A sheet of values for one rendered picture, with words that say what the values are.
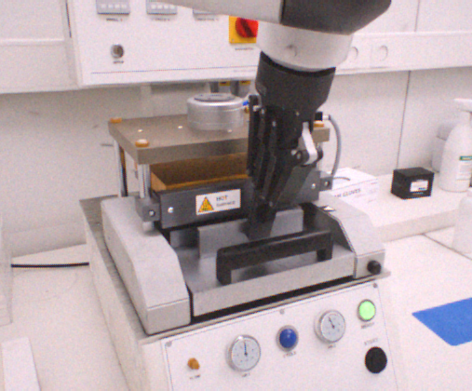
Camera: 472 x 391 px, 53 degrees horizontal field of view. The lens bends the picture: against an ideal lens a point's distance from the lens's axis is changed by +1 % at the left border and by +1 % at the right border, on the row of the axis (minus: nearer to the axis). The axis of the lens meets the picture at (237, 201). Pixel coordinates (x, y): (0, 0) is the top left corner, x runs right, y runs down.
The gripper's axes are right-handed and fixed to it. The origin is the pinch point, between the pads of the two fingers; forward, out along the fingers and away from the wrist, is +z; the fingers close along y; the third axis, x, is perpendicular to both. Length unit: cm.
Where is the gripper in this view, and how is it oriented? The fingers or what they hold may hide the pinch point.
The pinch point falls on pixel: (262, 214)
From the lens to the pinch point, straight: 58.1
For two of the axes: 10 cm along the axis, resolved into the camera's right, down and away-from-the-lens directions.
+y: 4.0, 6.2, -6.7
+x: 9.0, -1.6, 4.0
